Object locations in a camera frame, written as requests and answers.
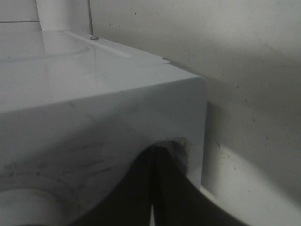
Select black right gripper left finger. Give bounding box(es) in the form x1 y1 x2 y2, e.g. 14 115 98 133
70 148 153 226

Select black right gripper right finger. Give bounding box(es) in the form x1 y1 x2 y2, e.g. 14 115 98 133
152 146 244 226

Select white microwave oven body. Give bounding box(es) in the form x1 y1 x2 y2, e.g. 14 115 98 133
0 31 207 217

